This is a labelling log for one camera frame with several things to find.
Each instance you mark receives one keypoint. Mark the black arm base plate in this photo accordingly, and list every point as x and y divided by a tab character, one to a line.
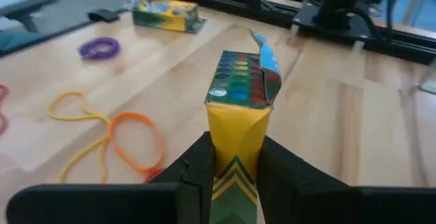
340	26

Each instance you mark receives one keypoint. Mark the blue-printed Crayola crayon box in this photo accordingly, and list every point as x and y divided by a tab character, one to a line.
167	14

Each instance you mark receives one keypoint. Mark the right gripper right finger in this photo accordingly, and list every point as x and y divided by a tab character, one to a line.
323	205

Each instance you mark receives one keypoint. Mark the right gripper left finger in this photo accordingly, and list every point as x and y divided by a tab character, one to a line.
119	203

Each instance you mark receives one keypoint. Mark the black table clamp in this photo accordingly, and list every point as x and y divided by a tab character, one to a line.
104	15

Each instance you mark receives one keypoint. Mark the yellow rubber band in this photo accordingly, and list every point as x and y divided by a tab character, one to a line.
73	117

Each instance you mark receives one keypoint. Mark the orange rubber band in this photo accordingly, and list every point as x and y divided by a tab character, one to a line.
134	115

